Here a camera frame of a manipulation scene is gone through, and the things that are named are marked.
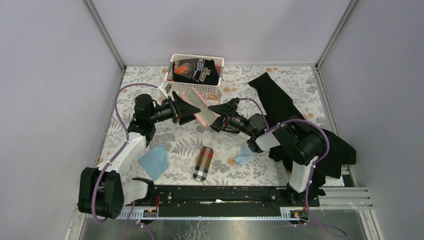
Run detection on black garment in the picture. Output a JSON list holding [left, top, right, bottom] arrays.
[[248, 72, 357, 198]]

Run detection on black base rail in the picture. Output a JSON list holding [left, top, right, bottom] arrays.
[[135, 185, 307, 218]]

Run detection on pink glasses case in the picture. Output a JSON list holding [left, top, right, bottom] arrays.
[[181, 87, 218, 127]]

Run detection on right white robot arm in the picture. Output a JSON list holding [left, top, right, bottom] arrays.
[[208, 98, 330, 206]]

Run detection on black packaged items in basket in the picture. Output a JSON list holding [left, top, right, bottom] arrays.
[[172, 58, 220, 86]]

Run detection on white plastic basket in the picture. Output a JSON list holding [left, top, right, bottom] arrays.
[[164, 53, 225, 94]]

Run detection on orange lens sunglasses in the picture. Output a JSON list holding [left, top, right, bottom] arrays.
[[205, 94, 221, 102]]

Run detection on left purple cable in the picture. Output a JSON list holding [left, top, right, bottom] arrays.
[[91, 82, 161, 222]]

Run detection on plaid glasses case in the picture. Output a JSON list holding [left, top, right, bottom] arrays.
[[192, 146, 214, 182]]

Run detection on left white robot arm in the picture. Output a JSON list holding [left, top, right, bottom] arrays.
[[77, 91, 201, 222]]

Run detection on blue cleaning cloth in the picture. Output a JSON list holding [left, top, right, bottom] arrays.
[[234, 142, 255, 167], [137, 144, 169, 181]]

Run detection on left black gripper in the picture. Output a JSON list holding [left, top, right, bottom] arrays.
[[148, 91, 201, 125]]

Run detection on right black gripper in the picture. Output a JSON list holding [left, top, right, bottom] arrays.
[[202, 98, 254, 137]]

